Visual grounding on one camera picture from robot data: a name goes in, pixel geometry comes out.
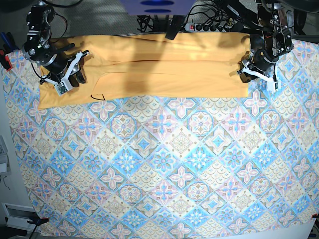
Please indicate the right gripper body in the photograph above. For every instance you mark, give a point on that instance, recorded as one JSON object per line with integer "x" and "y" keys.
{"x": 65, "y": 73}

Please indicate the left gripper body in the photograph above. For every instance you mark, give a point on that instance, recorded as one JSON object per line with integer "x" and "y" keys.
{"x": 249, "y": 72}

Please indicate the yellow T-shirt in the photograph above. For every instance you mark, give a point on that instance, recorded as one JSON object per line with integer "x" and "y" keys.
{"x": 202, "y": 64}

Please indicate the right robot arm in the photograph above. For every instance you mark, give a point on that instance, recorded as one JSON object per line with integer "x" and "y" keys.
{"x": 38, "y": 48}

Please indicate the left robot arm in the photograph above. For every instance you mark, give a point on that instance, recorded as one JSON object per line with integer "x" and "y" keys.
{"x": 261, "y": 61}

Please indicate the left edge red clamp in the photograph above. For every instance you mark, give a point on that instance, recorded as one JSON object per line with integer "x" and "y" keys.
{"x": 8, "y": 47}

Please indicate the black centre table clamp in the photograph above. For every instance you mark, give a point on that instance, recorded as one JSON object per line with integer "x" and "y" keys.
{"x": 174, "y": 26}

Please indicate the patterned tablecloth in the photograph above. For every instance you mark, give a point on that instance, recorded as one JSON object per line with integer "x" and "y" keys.
{"x": 149, "y": 167}

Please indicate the bottom left orange clamp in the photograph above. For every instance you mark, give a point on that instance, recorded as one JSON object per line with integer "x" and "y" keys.
{"x": 37, "y": 221}

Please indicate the white power strip red switch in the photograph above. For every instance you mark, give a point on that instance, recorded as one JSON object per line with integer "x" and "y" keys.
{"x": 196, "y": 27}

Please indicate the white wall trunking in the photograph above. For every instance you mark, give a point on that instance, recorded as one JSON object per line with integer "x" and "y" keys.
{"x": 17, "y": 216}

